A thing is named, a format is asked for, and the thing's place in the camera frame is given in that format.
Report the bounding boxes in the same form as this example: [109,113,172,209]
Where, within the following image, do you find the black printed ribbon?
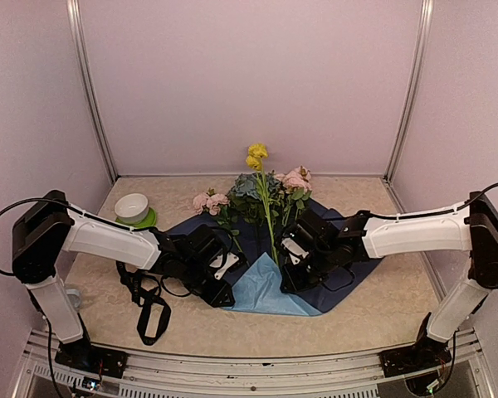
[115,261,172,346]

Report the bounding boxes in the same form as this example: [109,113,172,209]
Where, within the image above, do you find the aluminium corner post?
[384,0,435,185]
[66,0,120,185]

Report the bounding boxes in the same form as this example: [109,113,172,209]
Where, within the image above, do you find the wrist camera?
[208,252,240,280]
[280,237,309,266]

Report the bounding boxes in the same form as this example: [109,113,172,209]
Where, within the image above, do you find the green plastic plate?
[115,207,157,229]

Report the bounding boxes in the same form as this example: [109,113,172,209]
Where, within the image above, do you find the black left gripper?
[178,259,233,309]

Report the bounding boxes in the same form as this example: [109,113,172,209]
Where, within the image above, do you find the blue wrapping paper sheet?
[164,201,378,316]

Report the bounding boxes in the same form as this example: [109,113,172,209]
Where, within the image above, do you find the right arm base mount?
[379,344,452,377]

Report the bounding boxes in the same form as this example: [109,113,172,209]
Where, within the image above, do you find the aluminium corner post right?
[384,0,435,185]

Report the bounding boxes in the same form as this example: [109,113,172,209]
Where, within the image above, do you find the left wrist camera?
[208,252,240,280]

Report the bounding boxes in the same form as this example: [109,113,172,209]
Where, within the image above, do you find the blue fake flower bunch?
[227,172,281,226]

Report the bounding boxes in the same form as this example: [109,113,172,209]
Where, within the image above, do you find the white ceramic bowl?
[115,193,149,225]

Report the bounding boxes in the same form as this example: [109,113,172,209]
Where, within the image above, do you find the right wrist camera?
[280,237,309,266]

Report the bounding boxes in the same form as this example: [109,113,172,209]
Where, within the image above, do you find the aluminium corner post left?
[66,0,120,185]

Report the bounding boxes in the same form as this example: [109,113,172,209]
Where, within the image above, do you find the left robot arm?
[0,190,245,369]

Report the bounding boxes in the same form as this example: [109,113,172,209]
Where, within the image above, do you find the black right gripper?
[280,245,337,295]

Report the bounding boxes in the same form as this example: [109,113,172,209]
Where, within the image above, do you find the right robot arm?
[280,176,466,357]

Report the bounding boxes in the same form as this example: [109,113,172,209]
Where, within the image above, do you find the aluminium front frame rail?
[6,330,498,397]

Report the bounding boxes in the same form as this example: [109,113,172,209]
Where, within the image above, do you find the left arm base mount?
[55,344,128,379]

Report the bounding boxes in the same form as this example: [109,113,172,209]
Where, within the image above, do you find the yellow fake flower stem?
[246,143,279,265]

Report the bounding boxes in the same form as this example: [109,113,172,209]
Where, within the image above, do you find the pale pink fake flower stem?
[274,166,312,227]

